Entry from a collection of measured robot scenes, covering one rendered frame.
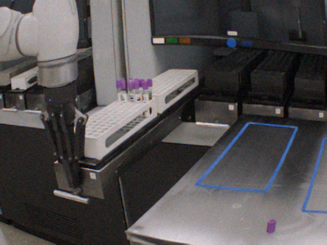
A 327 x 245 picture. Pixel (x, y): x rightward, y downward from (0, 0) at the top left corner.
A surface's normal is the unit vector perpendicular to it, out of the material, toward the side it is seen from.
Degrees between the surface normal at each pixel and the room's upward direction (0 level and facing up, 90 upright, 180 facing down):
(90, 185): 90
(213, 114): 90
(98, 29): 90
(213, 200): 0
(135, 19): 90
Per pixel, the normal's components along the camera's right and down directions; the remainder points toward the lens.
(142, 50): -0.41, 0.33
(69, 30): 0.73, 0.19
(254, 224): -0.07, -0.94
